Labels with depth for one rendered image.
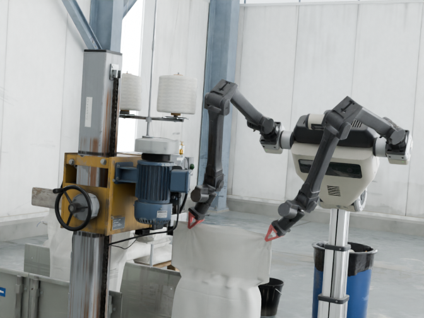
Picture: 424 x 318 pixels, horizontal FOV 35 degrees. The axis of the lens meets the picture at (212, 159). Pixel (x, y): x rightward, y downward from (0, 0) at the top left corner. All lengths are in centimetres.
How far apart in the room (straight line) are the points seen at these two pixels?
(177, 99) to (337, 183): 90
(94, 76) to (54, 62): 580
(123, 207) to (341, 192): 105
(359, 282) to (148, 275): 198
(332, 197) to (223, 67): 856
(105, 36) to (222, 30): 327
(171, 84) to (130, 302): 135
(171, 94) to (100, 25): 636
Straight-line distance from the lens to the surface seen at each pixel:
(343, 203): 328
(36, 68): 831
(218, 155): 290
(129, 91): 292
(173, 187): 267
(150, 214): 267
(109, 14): 903
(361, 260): 501
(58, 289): 323
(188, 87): 278
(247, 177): 1170
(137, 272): 359
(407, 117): 1085
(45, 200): 350
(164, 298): 353
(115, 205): 275
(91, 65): 277
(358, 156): 308
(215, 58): 1178
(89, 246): 278
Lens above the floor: 150
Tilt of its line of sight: 3 degrees down
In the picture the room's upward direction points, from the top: 4 degrees clockwise
